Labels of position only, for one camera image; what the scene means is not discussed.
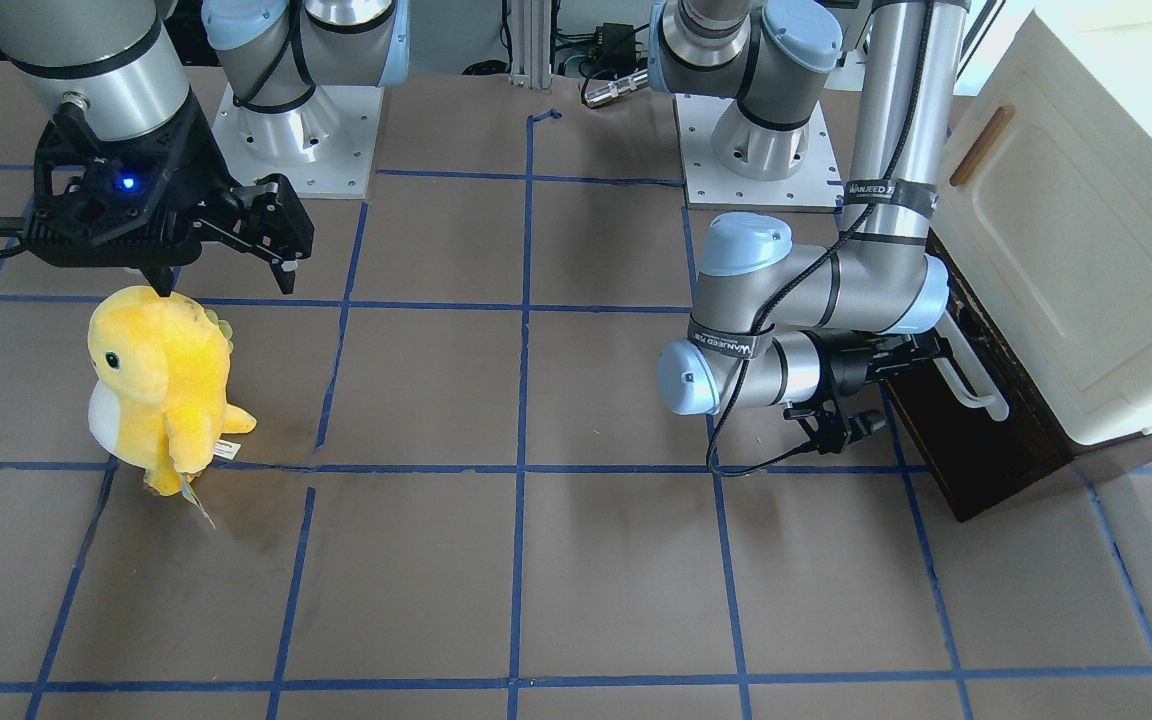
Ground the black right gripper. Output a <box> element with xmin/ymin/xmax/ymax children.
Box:
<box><xmin>20</xmin><ymin>94</ymin><xmax>314</xmax><ymax>300</ymax></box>

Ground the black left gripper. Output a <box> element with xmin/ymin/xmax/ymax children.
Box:
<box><xmin>785</xmin><ymin>329</ymin><xmax>953</xmax><ymax>456</ymax></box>

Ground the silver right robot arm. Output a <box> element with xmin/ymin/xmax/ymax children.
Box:
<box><xmin>0</xmin><ymin>1</ymin><xmax>410</xmax><ymax>297</ymax></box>

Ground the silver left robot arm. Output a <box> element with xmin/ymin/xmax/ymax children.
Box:
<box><xmin>645</xmin><ymin>1</ymin><xmax>970</xmax><ymax>454</ymax></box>

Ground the yellow plush dinosaur toy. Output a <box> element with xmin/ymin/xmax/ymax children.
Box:
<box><xmin>88</xmin><ymin>285</ymin><xmax>257</xmax><ymax>510</ymax></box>

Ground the cream white cabinet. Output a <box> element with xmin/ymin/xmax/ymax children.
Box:
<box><xmin>933</xmin><ymin>1</ymin><xmax>1152</xmax><ymax>445</ymax></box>

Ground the black power adapter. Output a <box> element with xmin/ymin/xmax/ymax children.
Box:
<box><xmin>591</xmin><ymin>23</ymin><xmax>637</xmax><ymax>71</ymax></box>

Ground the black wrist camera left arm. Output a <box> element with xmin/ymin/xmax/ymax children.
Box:
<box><xmin>785</xmin><ymin>397</ymin><xmax>889</xmax><ymax>457</ymax></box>

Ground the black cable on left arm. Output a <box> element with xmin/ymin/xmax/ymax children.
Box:
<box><xmin>704</xmin><ymin>0</ymin><xmax>937</xmax><ymax>478</ymax></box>

